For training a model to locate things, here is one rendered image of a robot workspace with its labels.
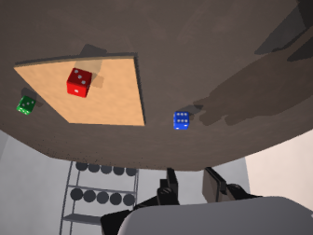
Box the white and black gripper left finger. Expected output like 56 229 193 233
101 168 180 235

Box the red die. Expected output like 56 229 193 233
66 68 92 98

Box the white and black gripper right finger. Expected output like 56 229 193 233
202 167 263 203

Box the blue die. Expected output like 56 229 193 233
174 112 189 130

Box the tan square mat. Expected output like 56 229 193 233
13 56 144 126

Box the green die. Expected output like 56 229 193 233
17 96 36 115

